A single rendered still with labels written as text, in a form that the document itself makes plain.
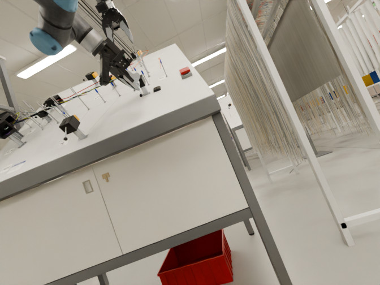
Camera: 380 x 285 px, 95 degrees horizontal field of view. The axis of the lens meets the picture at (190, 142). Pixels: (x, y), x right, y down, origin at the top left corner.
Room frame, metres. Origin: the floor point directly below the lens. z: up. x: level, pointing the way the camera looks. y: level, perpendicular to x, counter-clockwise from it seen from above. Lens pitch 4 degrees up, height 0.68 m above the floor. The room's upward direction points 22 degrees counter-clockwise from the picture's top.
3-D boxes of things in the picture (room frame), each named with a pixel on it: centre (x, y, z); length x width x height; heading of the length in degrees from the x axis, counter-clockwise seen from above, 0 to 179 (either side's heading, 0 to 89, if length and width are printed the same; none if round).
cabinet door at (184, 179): (0.73, 0.15, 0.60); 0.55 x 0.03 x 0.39; 88
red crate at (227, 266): (1.11, 0.22, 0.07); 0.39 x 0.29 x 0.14; 81
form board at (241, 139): (3.61, -1.48, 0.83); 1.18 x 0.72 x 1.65; 81
